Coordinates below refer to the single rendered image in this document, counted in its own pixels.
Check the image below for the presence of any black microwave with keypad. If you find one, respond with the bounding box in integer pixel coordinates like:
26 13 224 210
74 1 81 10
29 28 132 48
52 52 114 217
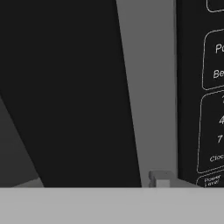
115 0 224 188

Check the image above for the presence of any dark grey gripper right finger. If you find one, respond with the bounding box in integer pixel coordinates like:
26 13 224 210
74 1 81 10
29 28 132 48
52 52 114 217
148 169 203 188

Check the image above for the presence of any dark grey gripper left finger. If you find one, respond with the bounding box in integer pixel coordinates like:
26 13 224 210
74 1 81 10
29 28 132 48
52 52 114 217
11 177 46 188

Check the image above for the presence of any black microwave door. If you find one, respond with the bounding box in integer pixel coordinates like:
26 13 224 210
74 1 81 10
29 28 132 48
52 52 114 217
0 0 143 188

